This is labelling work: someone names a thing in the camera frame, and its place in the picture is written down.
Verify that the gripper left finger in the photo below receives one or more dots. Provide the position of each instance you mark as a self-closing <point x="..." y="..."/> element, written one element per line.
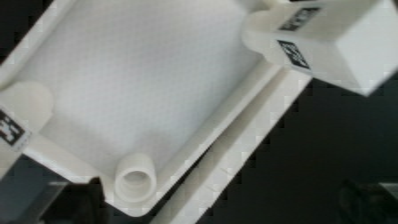
<point x="70" y="204"/>

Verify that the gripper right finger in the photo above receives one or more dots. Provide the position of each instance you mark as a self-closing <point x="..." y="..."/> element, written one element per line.
<point x="369" y="203"/>

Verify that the white front fence bar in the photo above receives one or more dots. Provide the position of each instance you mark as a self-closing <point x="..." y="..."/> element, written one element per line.
<point x="232" y="150"/>

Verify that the white desk top tray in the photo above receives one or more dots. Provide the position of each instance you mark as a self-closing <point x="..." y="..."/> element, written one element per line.
<point x="150" y="72"/>

